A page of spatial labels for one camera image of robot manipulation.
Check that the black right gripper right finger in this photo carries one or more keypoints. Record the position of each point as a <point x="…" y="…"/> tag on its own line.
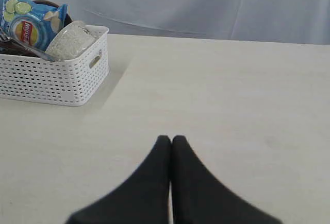
<point x="198" y="197"/>

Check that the blue chips bag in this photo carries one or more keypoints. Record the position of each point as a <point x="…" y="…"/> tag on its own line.
<point x="31" y="23"/>

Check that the clear textured glass bowl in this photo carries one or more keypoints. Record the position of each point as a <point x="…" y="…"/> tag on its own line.
<point x="71" y="41"/>

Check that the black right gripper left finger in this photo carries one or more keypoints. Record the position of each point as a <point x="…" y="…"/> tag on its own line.
<point x="141" y="198"/>

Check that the white perforated plastic basket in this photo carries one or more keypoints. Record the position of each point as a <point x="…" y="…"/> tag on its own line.
<point x="66" y="83"/>

